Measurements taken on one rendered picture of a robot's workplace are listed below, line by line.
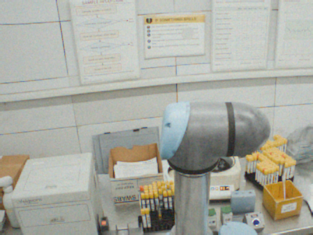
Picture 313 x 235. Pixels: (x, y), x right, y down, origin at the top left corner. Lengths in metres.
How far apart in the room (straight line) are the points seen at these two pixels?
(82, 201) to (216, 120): 0.72
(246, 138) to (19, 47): 1.29
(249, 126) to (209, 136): 0.08
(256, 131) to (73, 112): 1.25
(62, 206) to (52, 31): 0.81
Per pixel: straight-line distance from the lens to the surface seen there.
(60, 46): 1.76
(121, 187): 1.64
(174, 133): 0.72
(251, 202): 1.57
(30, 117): 1.90
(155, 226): 1.51
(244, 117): 0.74
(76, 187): 1.31
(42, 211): 1.37
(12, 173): 1.75
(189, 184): 0.82
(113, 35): 1.71
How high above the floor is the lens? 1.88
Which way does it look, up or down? 28 degrees down
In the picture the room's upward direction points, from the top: 1 degrees counter-clockwise
